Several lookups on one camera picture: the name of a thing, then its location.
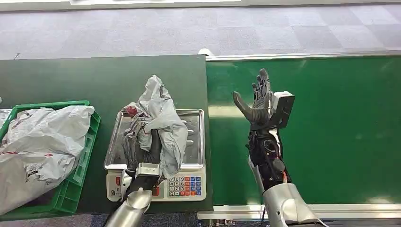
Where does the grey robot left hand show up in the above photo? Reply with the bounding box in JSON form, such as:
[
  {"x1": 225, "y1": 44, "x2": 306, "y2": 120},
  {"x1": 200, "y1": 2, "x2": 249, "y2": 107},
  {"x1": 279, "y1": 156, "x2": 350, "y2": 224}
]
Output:
[{"x1": 122, "y1": 113, "x2": 162, "y2": 177}]

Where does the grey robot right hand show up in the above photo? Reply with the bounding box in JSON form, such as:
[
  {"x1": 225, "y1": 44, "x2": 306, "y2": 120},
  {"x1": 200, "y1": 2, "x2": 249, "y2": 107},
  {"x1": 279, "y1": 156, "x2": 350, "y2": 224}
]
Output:
[{"x1": 232, "y1": 68, "x2": 275, "y2": 125}]

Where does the grey plastic parcel bag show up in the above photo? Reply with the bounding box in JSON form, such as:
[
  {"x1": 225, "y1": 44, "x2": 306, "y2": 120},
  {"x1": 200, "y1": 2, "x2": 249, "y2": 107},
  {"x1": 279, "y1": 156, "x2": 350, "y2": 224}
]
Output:
[{"x1": 123, "y1": 74, "x2": 189, "y2": 180}]

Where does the white electronic scale body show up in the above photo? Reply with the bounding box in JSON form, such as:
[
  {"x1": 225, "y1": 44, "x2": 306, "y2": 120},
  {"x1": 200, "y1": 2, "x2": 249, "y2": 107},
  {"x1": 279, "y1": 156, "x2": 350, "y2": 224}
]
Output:
[{"x1": 105, "y1": 165, "x2": 208, "y2": 203}]

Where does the steel weighing tray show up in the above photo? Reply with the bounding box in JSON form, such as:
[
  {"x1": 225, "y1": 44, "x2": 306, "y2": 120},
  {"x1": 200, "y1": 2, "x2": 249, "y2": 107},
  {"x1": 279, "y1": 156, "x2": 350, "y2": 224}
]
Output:
[{"x1": 103, "y1": 108, "x2": 206, "y2": 171}]

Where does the green conveyor belt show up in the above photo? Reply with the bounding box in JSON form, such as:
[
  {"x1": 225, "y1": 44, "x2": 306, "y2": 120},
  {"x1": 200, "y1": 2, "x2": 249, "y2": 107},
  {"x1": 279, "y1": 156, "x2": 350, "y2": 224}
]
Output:
[{"x1": 206, "y1": 56, "x2": 401, "y2": 206}]

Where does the green plastic crate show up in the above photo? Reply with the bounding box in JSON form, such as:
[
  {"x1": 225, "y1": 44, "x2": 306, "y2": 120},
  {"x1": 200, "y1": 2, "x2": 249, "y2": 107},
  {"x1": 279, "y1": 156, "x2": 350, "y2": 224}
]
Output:
[{"x1": 0, "y1": 100, "x2": 102, "y2": 222}]

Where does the large white parcel bag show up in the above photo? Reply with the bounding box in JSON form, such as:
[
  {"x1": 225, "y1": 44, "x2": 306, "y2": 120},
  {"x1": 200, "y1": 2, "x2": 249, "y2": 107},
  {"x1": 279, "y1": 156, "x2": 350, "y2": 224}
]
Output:
[{"x1": 0, "y1": 105, "x2": 96, "y2": 216}]

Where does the small white parcel bag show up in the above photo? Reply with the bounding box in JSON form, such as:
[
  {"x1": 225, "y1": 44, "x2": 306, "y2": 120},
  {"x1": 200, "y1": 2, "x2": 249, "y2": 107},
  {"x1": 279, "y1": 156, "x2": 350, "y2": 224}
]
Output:
[{"x1": 0, "y1": 108, "x2": 14, "y2": 130}]

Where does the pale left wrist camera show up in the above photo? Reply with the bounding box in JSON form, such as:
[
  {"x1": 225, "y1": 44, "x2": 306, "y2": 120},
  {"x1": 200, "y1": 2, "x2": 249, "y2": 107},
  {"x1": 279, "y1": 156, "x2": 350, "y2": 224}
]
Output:
[{"x1": 135, "y1": 162, "x2": 161, "y2": 178}]

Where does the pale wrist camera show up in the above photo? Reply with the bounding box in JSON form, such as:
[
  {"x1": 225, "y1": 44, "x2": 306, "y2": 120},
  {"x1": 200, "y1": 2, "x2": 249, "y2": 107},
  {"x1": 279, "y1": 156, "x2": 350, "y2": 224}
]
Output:
[
  {"x1": 270, "y1": 91, "x2": 296, "y2": 130},
  {"x1": 135, "y1": 162, "x2": 161, "y2": 178}
]

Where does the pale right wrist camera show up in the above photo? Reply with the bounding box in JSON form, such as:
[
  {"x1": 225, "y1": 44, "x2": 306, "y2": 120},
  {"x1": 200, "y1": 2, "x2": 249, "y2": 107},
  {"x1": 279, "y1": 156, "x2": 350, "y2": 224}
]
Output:
[{"x1": 270, "y1": 91, "x2": 296, "y2": 130}]

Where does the silver conveyor frame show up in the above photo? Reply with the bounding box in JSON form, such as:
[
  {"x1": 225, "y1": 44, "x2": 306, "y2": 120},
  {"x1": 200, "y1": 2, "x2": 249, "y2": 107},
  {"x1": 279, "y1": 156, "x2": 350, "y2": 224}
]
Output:
[{"x1": 197, "y1": 48, "x2": 401, "y2": 227}]

